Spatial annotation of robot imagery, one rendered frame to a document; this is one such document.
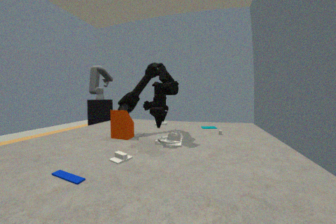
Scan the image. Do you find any blue flat rectangular plate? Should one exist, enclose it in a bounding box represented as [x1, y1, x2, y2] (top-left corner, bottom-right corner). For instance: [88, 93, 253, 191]
[52, 169, 85, 185]

